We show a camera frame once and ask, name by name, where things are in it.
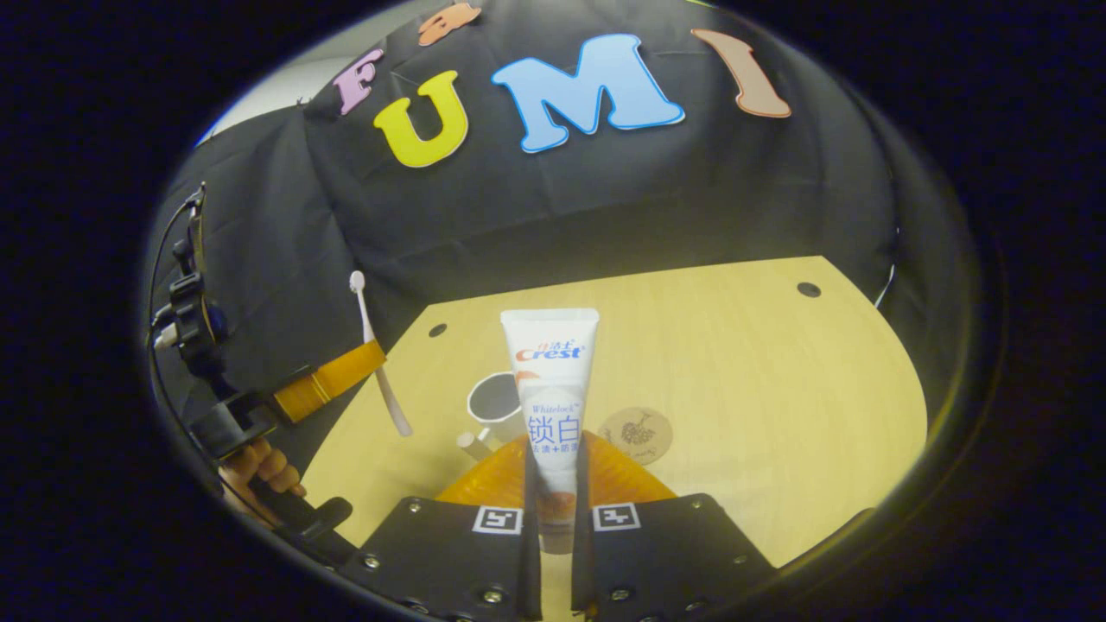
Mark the white toothbrush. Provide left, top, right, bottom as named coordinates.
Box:
left=349, top=270, right=413, bottom=437

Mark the white toothpaste tube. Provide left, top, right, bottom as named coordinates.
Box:
left=500, top=308, right=600, bottom=555

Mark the round brown coaster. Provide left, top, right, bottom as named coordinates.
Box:
left=598, top=407, right=673, bottom=466

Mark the white cup with wooden handle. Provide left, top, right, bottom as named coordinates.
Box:
left=456, top=371, right=524, bottom=462

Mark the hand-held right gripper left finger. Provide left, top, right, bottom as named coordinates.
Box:
left=341, top=432, right=543, bottom=622

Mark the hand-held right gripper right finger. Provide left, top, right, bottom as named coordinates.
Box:
left=572, top=430, right=776, bottom=622

